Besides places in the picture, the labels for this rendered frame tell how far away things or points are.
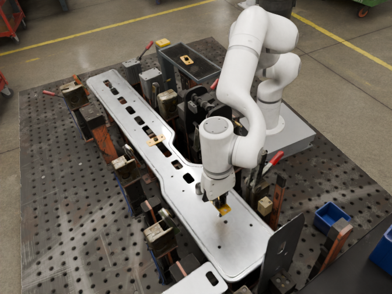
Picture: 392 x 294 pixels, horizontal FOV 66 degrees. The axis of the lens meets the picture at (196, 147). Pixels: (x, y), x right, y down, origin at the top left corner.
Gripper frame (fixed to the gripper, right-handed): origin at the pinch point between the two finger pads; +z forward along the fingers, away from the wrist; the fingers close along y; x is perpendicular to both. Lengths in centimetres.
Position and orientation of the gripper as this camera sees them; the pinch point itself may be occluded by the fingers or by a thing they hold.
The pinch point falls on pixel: (219, 199)
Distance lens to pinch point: 96.9
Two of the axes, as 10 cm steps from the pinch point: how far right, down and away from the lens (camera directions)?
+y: -8.3, 4.4, -3.4
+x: 5.5, 5.7, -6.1
